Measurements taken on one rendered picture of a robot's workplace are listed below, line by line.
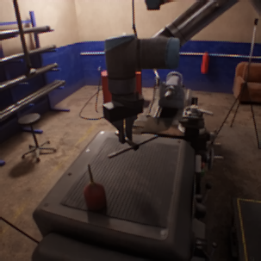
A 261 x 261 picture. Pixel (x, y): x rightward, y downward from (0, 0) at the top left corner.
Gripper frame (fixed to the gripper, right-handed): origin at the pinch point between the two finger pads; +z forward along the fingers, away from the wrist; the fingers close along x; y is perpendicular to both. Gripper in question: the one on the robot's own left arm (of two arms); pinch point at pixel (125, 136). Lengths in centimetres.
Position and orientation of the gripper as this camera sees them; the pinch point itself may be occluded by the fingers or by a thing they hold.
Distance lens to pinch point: 73.4
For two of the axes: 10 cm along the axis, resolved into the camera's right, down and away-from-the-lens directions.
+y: -5.4, -3.9, 7.4
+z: 0.4, 8.7, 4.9
